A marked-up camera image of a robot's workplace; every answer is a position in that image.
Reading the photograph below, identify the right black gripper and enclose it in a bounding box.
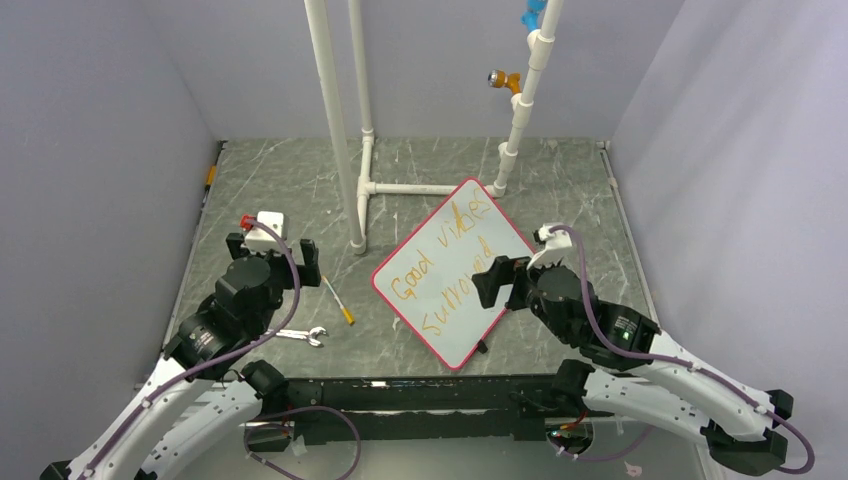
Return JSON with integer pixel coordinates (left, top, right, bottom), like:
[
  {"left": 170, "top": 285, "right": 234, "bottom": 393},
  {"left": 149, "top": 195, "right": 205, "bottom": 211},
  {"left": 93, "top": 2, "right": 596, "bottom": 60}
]
[{"left": 472, "top": 249, "right": 575, "bottom": 345}]

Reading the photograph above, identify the white marker pen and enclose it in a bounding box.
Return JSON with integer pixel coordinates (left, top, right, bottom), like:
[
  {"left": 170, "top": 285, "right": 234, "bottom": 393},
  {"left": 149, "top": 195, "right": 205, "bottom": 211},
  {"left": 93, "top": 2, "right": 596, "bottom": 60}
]
[{"left": 322, "top": 276, "right": 355, "bottom": 326}]

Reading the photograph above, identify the red-framed whiteboard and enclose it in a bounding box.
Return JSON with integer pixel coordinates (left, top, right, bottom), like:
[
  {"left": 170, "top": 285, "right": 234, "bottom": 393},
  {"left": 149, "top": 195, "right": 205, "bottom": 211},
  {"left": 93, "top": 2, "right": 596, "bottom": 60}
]
[{"left": 371, "top": 177, "right": 534, "bottom": 371}]

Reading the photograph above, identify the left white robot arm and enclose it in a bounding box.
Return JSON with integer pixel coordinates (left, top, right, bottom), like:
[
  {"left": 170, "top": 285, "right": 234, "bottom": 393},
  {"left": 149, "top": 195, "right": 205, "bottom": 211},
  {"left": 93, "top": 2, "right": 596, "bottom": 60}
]
[{"left": 40, "top": 226, "right": 321, "bottom": 479}]

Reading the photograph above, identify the silver open-end wrench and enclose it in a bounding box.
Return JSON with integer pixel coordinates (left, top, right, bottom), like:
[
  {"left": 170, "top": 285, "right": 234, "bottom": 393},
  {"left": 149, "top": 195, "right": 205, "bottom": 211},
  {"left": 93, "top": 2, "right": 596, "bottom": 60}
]
[{"left": 274, "top": 327, "right": 328, "bottom": 348}]

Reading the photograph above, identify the orange nozzle fitting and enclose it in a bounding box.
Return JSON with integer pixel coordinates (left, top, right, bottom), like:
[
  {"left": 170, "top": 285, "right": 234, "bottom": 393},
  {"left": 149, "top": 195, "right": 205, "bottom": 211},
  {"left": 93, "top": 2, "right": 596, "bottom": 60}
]
[{"left": 487, "top": 69, "right": 522, "bottom": 95}]

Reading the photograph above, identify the blue pipe fitting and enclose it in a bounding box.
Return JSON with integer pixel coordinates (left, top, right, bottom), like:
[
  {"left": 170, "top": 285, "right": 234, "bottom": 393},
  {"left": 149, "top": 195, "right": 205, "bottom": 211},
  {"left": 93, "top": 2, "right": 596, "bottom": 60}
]
[{"left": 520, "top": 0, "right": 547, "bottom": 32}]

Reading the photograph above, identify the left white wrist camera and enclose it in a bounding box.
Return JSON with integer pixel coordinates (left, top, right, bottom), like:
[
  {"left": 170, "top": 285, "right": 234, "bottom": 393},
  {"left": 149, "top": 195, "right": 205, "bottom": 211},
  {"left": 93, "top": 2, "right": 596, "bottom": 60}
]
[{"left": 240, "top": 211, "right": 288, "bottom": 254}]

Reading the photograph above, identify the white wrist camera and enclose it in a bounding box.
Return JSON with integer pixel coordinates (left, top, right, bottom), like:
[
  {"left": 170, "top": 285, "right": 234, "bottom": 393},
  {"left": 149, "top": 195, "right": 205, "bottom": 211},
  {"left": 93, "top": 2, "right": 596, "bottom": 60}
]
[
  {"left": 240, "top": 211, "right": 288, "bottom": 254},
  {"left": 527, "top": 223, "right": 572, "bottom": 270}
]

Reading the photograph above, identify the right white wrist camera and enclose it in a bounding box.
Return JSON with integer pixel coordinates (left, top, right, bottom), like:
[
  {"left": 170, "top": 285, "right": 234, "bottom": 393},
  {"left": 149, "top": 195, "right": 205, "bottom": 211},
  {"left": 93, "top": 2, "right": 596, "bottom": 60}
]
[{"left": 527, "top": 223, "right": 572, "bottom": 270}]

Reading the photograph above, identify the white PVC pipe frame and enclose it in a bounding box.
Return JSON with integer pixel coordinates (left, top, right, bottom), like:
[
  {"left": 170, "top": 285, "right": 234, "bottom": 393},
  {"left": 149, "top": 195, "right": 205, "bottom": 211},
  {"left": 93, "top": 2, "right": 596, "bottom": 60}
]
[{"left": 304, "top": 1, "right": 565, "bottom": 256}]

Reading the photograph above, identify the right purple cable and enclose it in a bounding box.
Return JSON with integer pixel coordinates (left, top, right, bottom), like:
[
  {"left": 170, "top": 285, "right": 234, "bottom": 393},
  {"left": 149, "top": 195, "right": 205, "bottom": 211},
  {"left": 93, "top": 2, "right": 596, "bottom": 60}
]
[{"left": 547, "top": 225, "right": 816, "bottom": 476}]

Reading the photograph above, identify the purple cable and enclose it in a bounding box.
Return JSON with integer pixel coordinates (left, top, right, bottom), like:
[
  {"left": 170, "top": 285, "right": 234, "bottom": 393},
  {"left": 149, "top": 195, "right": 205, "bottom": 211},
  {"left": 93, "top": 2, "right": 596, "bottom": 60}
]
[
  {"left": 78, "top": 218, "right": 362, "bottom": 480},
  {"left": 547, "top": 225, "right": 816, "bottom": 476}
]

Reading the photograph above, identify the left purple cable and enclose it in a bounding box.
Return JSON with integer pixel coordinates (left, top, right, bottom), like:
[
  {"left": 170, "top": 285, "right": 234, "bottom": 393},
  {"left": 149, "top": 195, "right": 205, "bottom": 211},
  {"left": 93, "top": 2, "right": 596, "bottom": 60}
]
[{"left": 78, "top": 218, "right": 362, "bottom": 480}]

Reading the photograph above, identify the orange wall clip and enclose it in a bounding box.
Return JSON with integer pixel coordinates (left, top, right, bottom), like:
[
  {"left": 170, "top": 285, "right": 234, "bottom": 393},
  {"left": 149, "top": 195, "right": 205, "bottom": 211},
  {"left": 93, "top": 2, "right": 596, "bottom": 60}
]
[{"left": 204, "top": 165, "right": 217, "bottom": 189}]

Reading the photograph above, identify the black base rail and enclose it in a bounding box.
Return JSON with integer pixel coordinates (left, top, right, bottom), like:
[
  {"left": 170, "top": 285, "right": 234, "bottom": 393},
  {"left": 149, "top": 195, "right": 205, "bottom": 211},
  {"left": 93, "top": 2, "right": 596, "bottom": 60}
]
[{"left": 254, "top": 374, "right": 594, "bottom": 446}]

